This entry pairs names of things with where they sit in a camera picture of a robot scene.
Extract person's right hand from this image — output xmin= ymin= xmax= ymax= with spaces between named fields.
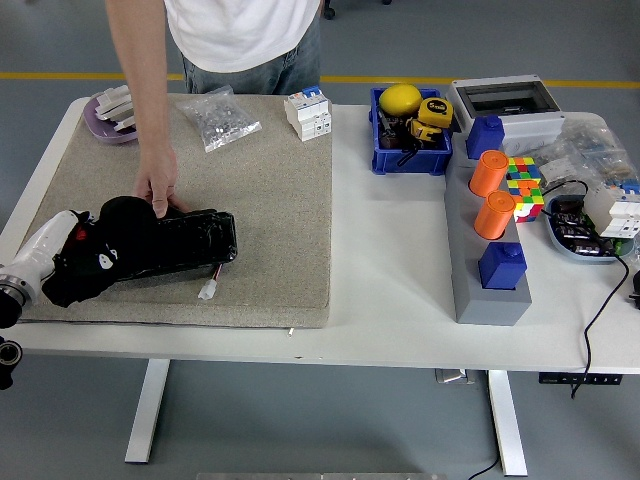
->
xmin=132 ymin=144 xmax=191 ymax=220

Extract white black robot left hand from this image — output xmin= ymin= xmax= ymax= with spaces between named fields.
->
xmin=10 ymin=209 xmax=97 ymax=281

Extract black rag with white print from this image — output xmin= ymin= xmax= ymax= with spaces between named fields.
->
xmin=41 ymin=195 xmax=161 ymax=309

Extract black panel with wire connector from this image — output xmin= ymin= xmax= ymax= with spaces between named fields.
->
xmin=99 ymin=207 xmax=239 ymax=302

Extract black table control panel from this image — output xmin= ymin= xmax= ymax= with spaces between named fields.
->
xmin=538 ymin=372 xmax=624 ymax=386

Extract purple plastic tray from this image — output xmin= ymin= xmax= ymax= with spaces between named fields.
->
xmin=82 ymin=92 xmax=139 ymax=145

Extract clear bag of screws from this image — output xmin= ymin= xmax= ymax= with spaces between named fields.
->
xmin=175 ymin=83 xmax=264 ymax=154

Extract grey-brown mat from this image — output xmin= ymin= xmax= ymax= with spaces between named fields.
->
xmin=18 ymin=92 xmax=335 ymax=330

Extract person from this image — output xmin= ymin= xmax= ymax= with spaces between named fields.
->
xmin=104 ymin=0 xmax=324 ymax=220

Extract white table leg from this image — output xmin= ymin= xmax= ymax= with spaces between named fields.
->
xmin=123 ymin=358 xmax=171 ymax=464
xmin=487 ymin=369 xmax=529 ymax=477

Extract dark tools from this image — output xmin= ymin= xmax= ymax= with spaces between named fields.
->
xmin=377 ymin=109 xmax=416 ymax=151

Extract blue plastic bin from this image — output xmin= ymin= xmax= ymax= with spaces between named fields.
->
xmin=369 ymin=86 xmax=454 ymax=176

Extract yellow ball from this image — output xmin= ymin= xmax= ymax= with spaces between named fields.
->
xmin=378 ymin=83 xmax=424 ymax=117

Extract small yellow black tool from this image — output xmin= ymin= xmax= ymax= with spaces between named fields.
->
xmin=405 ymin=118 xmax=444 ymax=149

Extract yellow black tape measure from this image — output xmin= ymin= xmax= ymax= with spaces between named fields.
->
xmin=417 ymin=97 xmax=454 ymax=132

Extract blue block with knob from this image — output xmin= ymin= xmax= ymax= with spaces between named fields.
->
xmin=465 ymin=113 xmax=506 ymax=160
xmin=478 ymin=241 xmax=529 ymax=291

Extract orange cylinder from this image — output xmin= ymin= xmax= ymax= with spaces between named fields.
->
xmin=473 ymin=190 xmax=519 ymax=240
xmin=468 ymin=149 xmax=511 ymax=198

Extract grey block holder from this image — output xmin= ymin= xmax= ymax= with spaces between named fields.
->
xmin=443 ymin=147 xmax=534 ymax=327

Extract colourful puzzle cube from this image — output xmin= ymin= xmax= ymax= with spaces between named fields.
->
xmin=505 ymin=156 xmax=546 ymax=225

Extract white grey distribution box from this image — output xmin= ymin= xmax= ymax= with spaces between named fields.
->
xmin=445 ymin=74 xmax=568 ymax=151

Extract clear bag of white parts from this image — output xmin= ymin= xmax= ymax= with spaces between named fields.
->
xmin=504 ymin=135 xmax=584 ymax=194

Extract light blue tray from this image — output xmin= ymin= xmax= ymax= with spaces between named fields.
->
xmin=544 ymin=194 xmax=636 ymax=265

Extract black electronic components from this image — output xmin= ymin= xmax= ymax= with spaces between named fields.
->
xmin=553 ymin=198 xmax=622 ymax=258

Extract clear bag of blue parts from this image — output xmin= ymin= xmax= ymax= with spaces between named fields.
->
xmin=559 ymin=113 xmax=640 ymax=187

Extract white breaker with blue switches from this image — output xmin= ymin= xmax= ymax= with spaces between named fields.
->
xmin=583 ymin=178 xmax=640 ymax=239

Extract white circuit breaker blue switch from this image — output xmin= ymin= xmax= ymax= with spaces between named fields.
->
xmin=283 ymin=84 xmax=334 ymax=143

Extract metal bracket under table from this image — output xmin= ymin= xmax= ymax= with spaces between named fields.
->
xmin=433 ymin=368 xmax=477 ymax=385

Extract black floor cable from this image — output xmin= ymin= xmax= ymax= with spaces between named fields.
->
xmin=467 ymin=452 xmax=503 ymax=480

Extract black power cable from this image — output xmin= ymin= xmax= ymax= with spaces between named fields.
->
xmin=541 ymin=179 xmax=632 ymax=400

